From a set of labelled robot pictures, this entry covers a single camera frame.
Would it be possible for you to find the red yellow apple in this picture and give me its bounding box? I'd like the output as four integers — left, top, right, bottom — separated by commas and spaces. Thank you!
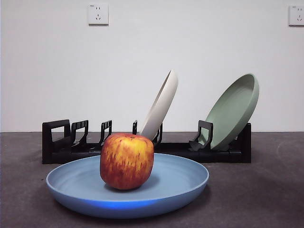
99, 133, 155, 190

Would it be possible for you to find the blue plate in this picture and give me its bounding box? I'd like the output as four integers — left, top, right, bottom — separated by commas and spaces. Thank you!
46, 152, 210, 219

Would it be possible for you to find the beige plate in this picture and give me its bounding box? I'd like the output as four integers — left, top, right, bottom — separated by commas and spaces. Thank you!
137, 69, 179, 142

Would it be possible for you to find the green plate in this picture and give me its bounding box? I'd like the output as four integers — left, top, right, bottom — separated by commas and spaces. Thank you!
200, 73, 260, 151

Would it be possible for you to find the black plate rack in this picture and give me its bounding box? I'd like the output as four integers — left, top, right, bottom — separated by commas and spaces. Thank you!
42, 119, 252, 164

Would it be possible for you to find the white wall socket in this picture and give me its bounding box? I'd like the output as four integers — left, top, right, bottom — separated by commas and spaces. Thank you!
288, 5, 304, 27
88, 3, 110, 26

